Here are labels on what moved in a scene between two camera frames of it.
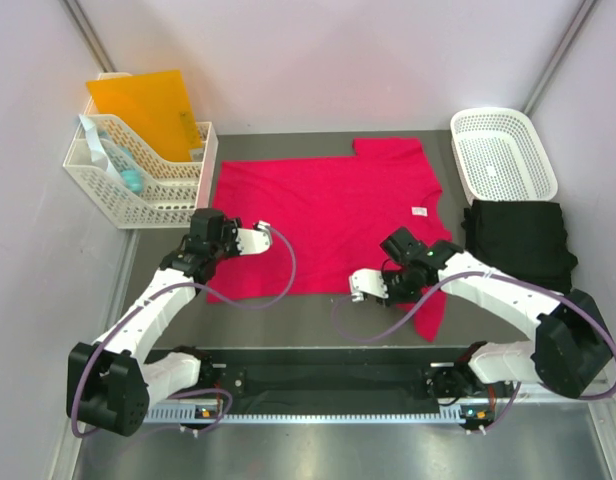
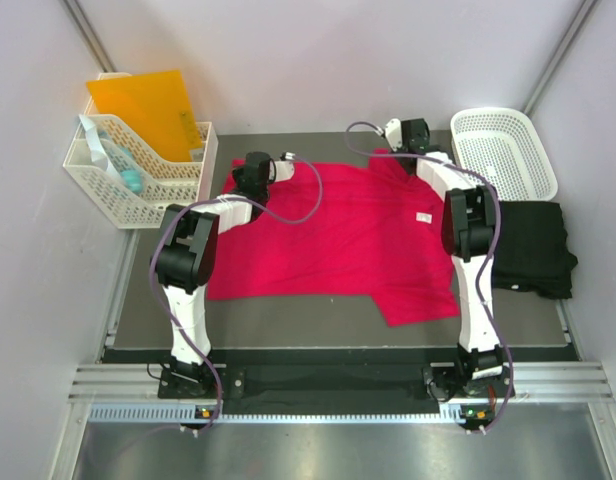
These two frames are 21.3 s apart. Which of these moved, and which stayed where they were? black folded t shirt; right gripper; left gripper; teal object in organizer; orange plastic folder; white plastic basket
Moved: right gripper; left gripper
Stayed: orange plastic folder; black folded t shirt; white plastic basket; teal object in organizer
